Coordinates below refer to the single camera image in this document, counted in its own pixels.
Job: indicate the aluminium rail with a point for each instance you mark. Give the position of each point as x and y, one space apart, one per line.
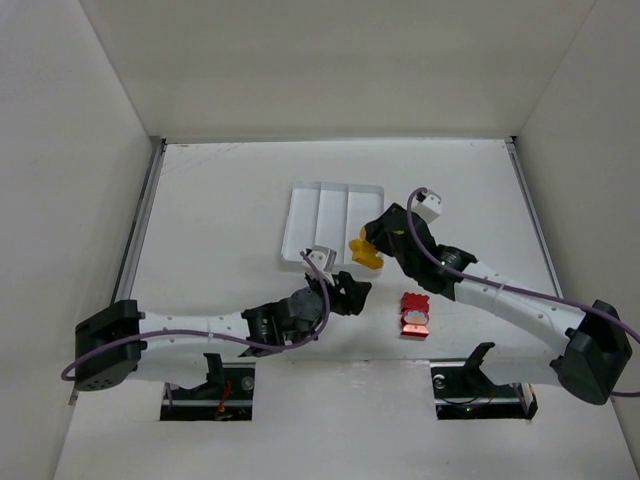
135 235
511 146

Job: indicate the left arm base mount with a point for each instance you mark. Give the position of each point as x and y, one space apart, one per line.
225 395

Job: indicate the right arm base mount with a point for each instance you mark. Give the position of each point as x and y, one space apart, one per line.
462 392

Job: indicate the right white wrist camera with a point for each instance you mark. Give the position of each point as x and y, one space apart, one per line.
428 205

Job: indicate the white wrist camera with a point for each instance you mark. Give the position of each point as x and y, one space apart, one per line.
428 205
323 258

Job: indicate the red lego stack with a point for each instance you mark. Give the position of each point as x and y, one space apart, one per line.
414 315

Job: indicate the left aluminium rail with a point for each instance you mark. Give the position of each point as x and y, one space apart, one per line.
135 235

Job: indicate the white three-compartment tray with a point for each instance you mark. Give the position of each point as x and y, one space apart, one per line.
329 214

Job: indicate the yellow lego bricks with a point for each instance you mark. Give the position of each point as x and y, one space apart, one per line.
366 256

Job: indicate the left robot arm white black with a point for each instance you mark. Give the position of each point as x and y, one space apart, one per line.
176 345

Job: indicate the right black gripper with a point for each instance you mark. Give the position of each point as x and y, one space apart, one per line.
388 232

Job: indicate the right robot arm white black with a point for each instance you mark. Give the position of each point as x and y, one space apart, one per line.
587 346

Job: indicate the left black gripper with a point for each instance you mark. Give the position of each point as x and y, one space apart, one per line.
343 295

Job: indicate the right aluminium rail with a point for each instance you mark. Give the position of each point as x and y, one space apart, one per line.
511 146

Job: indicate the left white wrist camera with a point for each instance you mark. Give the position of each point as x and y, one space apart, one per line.
323 258

